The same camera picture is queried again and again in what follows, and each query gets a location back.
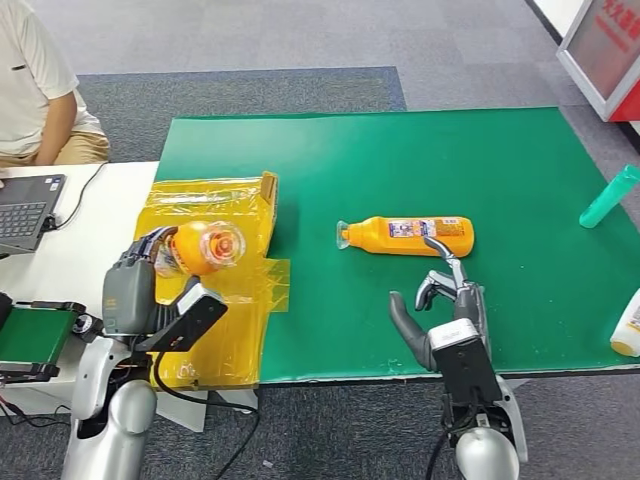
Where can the teal plastic bottle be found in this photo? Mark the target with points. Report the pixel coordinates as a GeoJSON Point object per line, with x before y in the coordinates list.
{"type": "Point", "coordinates": [607, 197]}

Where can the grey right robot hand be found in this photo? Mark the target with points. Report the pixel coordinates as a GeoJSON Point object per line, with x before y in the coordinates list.
{"type": "Point", "coordinates": [470, 305]}

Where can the small green belt conveyor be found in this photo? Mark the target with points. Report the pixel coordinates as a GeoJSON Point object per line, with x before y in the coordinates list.
{"type": "Point", "coordinates": [32, 334]}

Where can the black round knob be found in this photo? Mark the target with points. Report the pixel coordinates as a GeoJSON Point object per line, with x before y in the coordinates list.
{"type": "Point", "coordinates": [90, 326]}

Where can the green table mat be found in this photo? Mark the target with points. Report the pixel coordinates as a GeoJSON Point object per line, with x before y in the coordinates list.
{"type": "Point", "coordinates": [400, 166]}

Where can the white bottle with yellow cap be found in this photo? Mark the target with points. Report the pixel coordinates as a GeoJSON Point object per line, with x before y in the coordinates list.
{"type": "Point", "coordinates": [629, 328]}

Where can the person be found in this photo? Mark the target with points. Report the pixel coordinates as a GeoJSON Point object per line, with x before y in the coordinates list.
{"type": "Point", "coordinates": [30, 86]}

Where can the white and red display stand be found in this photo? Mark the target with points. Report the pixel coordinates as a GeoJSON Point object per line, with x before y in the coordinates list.
{"type": "Point", "coordinates": [600, 53]}

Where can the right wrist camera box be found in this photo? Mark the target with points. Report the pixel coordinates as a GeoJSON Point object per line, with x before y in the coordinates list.
{"type": "Point", "coordinates": [465, 364]}

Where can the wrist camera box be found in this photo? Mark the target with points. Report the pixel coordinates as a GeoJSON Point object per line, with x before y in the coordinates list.
{"type": "Point", "coordinates": [192, 321]}
{"type": "Point", "coordinates": [465, 364]}

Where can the grey laptop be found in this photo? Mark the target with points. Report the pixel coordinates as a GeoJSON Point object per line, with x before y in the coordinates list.
{"type": "Point", "coordinates": [25, 212]}

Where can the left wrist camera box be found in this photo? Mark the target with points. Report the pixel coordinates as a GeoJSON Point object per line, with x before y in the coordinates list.
{"type": "Point", "coordinates": [192, 321]}

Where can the white table support bracket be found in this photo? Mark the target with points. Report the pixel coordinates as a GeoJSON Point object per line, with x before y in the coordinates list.
{"type": "Point", "coordinates": [240, 401]}

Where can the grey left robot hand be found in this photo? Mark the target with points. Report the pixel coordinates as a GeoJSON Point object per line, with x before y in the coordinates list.
{"type": "Point", "coordinates": [127, 298]}

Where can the yellow plastic-wrapped box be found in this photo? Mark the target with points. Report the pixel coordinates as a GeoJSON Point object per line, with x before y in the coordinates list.
{"type": "Point", "coordinates": [240, 331]}

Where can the orange bottle with clear cap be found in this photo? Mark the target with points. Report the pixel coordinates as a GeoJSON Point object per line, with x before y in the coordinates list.
{"type": "Point", "coordinates": [380, 235]}
{"type": "Point", "coordinates": [192, 252]}

